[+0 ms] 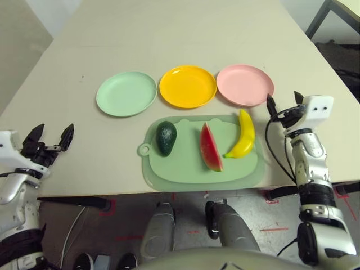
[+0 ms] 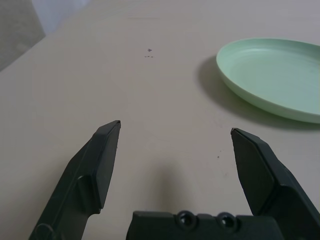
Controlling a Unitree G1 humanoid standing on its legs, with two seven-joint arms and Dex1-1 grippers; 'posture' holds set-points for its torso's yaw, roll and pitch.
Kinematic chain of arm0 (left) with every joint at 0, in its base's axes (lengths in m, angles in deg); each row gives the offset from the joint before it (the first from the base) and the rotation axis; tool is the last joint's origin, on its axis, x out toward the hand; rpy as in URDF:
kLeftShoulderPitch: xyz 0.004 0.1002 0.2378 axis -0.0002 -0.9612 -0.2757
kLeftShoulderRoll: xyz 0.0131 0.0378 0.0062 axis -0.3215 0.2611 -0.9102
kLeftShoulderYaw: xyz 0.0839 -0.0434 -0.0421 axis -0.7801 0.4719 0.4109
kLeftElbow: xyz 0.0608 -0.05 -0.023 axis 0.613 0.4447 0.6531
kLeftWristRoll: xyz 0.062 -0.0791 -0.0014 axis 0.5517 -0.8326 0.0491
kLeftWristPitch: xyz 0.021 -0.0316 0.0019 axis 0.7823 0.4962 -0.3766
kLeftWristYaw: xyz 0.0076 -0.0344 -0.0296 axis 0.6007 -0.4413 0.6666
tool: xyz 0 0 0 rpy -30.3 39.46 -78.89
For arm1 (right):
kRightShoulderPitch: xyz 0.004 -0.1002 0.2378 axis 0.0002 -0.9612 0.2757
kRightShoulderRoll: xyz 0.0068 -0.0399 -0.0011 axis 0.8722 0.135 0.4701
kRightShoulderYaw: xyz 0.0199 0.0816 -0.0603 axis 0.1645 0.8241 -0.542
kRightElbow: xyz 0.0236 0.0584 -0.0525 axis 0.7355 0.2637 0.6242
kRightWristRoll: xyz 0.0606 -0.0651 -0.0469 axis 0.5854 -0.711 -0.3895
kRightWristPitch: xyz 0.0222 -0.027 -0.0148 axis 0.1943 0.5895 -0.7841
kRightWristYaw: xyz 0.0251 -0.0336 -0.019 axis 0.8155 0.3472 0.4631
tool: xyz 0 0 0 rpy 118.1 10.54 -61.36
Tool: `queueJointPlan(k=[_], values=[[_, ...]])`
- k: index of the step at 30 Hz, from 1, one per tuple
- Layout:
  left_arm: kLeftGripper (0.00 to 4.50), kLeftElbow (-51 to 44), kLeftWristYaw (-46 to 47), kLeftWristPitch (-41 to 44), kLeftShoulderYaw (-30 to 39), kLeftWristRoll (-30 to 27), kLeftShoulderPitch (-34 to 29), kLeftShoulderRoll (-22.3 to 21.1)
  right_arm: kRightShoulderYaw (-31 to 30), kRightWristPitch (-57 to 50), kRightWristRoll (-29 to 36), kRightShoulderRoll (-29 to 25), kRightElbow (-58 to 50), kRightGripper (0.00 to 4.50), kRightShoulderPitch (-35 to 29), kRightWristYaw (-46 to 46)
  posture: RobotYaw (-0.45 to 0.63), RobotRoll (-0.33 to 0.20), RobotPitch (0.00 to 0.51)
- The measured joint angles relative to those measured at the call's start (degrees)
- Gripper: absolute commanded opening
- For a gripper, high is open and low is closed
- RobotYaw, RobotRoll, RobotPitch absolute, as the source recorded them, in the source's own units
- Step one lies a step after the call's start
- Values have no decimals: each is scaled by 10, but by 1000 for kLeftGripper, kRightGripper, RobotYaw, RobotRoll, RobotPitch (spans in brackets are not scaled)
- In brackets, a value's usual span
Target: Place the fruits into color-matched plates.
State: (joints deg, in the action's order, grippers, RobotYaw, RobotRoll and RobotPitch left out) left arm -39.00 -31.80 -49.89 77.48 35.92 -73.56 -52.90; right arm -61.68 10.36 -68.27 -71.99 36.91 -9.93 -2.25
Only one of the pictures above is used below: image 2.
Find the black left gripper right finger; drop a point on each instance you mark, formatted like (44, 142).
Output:
(270, 180)

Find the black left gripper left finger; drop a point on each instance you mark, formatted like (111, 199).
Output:
(82, 175)

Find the light green round plate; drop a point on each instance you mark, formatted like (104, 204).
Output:
(270, 75)

